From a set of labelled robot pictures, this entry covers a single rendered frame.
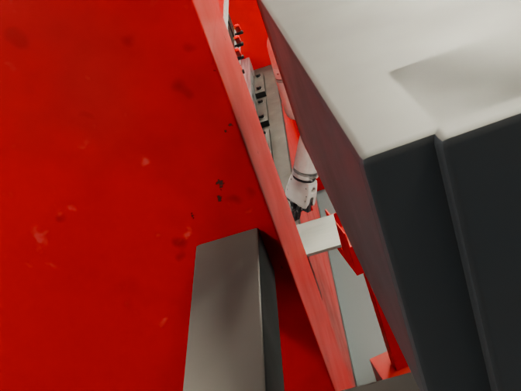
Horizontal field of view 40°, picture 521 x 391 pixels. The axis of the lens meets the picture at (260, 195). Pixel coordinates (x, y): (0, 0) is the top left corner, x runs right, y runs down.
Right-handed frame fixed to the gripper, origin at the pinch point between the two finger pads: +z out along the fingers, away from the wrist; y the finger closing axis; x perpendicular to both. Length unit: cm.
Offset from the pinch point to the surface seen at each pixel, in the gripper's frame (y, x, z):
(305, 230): -16.2, 15.1, -9.2
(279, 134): 62, -57, 14
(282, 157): 44, -41, 12
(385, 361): -30, -39, 67
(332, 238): -26.8, 15.9, -13.4
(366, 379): -25, -39, 83
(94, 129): -62, 123, -93
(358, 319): 3, -68, 85
